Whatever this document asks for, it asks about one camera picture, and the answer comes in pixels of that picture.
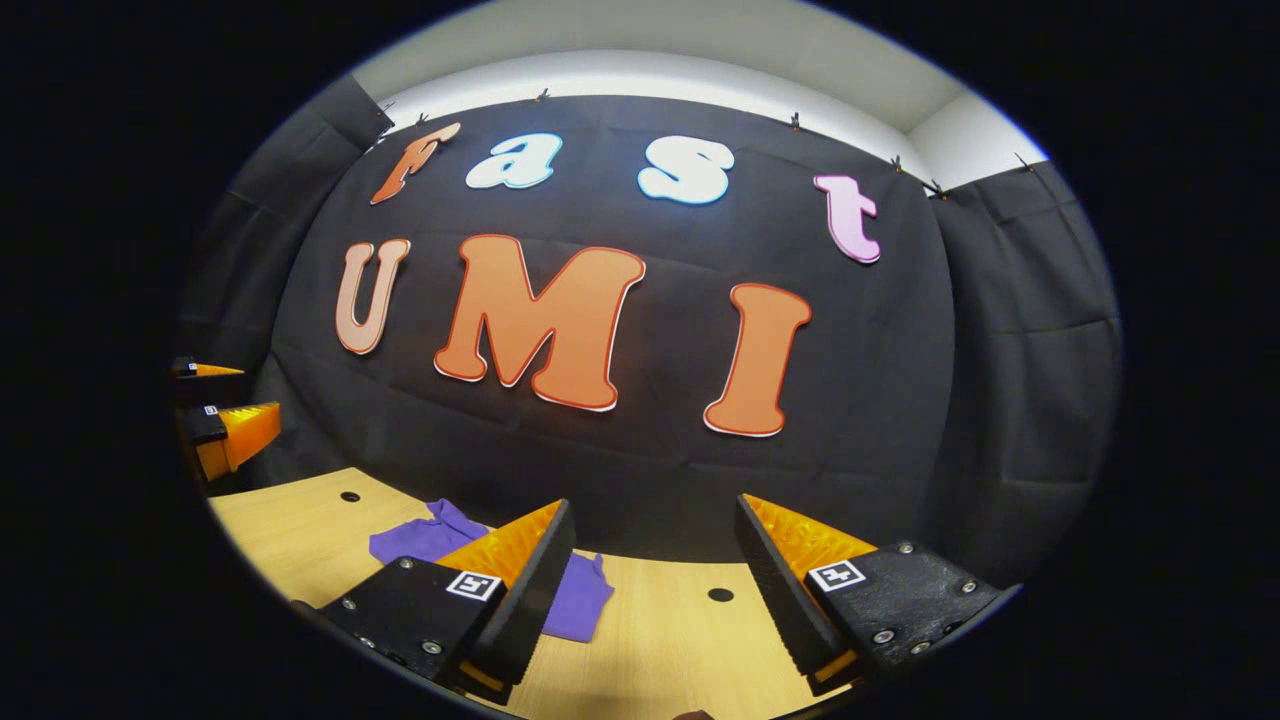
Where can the black backdrop cloth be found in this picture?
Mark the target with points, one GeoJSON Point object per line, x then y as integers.
{"type": "Point", "coordinates": [650, 480]}

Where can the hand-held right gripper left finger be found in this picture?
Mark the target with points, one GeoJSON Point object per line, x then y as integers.
{"type": "Point", "coordinates": [535, 590]}

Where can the purple jacket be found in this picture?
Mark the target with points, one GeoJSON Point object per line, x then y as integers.
{"type": "Point", "coordinates": [585, 600]}

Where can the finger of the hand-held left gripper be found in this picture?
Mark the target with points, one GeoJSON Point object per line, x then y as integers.
{"type": "Point", "coordinates": [245, 435]}
{"type": "Point", "coordinates": [215, 388]}

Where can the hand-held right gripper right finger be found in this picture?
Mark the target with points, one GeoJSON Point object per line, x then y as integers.
{"type": "Point", "coordinates": [775, 590]}

